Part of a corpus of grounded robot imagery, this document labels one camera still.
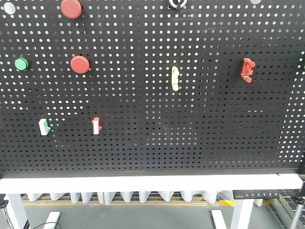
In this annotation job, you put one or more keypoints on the lower red round button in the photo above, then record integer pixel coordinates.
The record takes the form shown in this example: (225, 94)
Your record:
(80, 64)

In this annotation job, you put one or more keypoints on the red round button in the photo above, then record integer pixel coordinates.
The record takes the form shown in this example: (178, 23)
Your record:
(71, 9)
(80, 64)

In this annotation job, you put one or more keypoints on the upper red round button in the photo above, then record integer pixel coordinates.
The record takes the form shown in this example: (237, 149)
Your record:
(71, 9)

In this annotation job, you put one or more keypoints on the green round button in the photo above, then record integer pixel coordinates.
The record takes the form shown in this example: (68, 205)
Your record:
(21, 64)

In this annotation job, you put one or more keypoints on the black perforated pegboard panel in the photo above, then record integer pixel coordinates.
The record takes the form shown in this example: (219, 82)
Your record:
(216, 123)

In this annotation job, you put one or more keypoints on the grey curtain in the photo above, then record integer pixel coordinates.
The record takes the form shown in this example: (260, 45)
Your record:
(129, 198)

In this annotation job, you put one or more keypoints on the desk height control panel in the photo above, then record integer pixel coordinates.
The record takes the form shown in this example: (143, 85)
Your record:
(256, 194)

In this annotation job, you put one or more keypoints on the white standing desk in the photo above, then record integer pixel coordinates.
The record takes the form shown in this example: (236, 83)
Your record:
(14, 187)

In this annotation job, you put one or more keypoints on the metal floor grating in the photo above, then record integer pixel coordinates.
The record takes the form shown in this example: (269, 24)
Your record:
(284, 208)

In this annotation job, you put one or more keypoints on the left black table clamp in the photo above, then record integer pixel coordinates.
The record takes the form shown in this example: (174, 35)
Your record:
(3, 207)

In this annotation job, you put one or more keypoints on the silver sign stand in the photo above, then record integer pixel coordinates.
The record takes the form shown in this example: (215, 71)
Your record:
(296, 216)

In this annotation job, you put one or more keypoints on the yellow toggle switch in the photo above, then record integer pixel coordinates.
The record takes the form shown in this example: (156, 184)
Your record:
(175, 78)

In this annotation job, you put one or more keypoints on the red white rocker switch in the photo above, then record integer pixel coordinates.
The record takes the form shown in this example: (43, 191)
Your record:
(96, 126)

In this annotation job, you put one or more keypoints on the red toggle switch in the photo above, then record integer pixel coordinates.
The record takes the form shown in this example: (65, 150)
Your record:
(247, 70)

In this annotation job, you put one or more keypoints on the green white rocker switch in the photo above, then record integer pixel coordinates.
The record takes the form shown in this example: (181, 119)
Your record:
(44, 127)

